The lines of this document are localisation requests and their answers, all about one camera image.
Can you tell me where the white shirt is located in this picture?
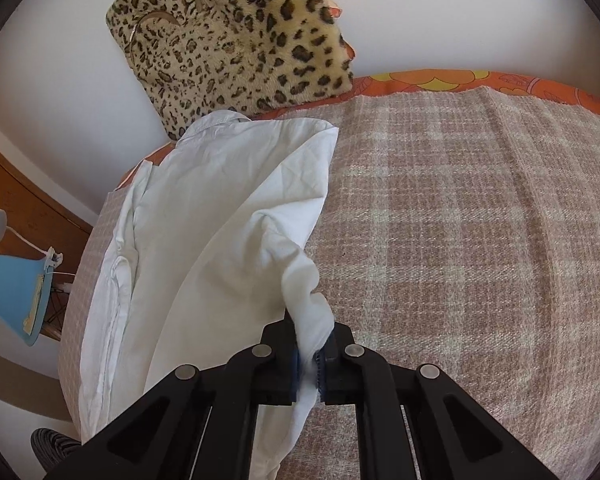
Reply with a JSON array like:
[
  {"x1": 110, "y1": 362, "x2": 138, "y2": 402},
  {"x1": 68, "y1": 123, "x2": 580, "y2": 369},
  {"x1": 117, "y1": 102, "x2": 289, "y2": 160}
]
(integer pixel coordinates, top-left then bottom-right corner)
[{"x1": 77, "y1": 111, "x2": 340, "y2": 476}]

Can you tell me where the black white striped slipper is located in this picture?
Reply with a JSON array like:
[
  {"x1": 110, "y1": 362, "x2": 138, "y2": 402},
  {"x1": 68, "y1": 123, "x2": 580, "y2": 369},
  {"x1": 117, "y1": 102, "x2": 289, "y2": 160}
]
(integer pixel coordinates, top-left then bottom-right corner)
[{"x1": 31, "y1": 427, "x2": 83, "y2": 468}]

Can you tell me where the light blue side table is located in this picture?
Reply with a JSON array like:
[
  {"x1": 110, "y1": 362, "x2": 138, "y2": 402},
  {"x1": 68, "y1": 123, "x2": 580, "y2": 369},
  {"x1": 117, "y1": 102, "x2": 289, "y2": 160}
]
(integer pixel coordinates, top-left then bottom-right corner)
[{"x1": 0, "y1": 255, "x2": 51, "y2": 347}]

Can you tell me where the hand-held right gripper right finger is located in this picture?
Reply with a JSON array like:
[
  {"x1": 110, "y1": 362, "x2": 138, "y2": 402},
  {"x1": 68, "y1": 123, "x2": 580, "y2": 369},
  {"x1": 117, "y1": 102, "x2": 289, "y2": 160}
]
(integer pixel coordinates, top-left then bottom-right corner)
[{"x1": 314, "y1": 324, "x2": 561, "y2": 480}]

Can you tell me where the orange floral bedsheet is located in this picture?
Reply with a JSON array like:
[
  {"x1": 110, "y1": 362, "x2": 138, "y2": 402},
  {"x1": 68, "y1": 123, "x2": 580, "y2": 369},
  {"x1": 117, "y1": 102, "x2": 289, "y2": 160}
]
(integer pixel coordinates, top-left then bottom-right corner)
[{"x1": 120, "y1": 71, "x2": 600, "y2": 181}]

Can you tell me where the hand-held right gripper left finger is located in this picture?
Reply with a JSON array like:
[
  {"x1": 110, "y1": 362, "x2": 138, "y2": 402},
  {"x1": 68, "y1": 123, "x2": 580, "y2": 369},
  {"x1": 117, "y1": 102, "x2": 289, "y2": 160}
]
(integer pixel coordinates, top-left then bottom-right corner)
[{"x1": 42, "y1": 317, "x2": 301, "y2": 480}]

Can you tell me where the pink plaid blanket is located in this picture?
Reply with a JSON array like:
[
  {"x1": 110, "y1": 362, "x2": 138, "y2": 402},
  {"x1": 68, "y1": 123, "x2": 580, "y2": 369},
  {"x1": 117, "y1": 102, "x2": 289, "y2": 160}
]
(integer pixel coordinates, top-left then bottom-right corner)
[{"x1": 57, "y1": 87, "x2": 600, "y2": 480}]

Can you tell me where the leopard print cushion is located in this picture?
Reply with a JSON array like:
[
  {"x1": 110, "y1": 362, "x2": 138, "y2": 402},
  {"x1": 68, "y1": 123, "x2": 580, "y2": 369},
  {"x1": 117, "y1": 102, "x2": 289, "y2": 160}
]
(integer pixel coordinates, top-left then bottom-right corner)
[{"x1": 105, "y1": 0, "x2": 356, "y2": 142}]

